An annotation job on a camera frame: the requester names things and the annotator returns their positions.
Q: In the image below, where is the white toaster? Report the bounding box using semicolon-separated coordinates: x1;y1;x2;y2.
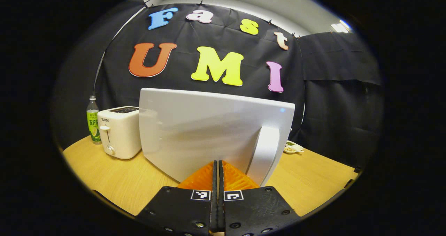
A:
97;106;143;160

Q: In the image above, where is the white divided bean dish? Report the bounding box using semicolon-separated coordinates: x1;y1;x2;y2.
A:
284;141;304;154

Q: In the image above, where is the green label drink bottle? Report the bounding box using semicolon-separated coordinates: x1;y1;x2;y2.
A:
86;96;102;145

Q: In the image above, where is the small ceiling light panel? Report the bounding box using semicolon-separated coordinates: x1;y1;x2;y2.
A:
331;20;351;33

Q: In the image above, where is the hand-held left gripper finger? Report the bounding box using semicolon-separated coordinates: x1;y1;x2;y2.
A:
218;160;301;236
135;160;218;236

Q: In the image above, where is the white microwave oven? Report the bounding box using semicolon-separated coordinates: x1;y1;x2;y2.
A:
139;88;295;188

